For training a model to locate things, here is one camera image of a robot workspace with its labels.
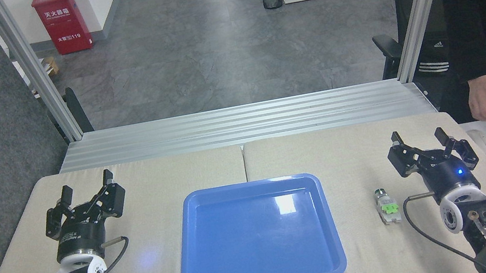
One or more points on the white computer mouse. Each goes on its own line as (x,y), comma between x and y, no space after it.
(481,142)

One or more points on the red fire extinguisher box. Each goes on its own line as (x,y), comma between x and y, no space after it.
(62,23)

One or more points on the silver aluminium rail platform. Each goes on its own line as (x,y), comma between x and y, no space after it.
(245,123)

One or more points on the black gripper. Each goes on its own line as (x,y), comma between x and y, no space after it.
(447,175)
(83,237)

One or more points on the blue plastic tray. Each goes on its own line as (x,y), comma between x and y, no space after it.
(257,244)

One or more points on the switch part with green clip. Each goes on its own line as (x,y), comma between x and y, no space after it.
(388,208)

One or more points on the black garment with white stripes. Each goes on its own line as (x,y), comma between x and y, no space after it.
(434,57)

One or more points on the black partition foot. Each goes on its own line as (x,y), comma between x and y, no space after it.
(79,113)

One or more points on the small cardboard box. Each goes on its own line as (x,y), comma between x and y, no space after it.
(51,66)

